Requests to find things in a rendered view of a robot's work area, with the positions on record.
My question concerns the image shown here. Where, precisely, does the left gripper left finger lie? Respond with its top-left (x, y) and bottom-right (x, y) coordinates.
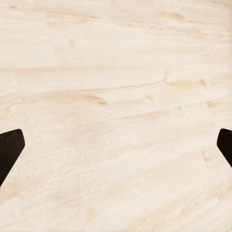
top-left (0, 129), bottom-right (25, 187)

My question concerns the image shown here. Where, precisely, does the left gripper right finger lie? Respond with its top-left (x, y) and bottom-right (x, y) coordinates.
top-left (217, 128), bottom-right (232, 167)

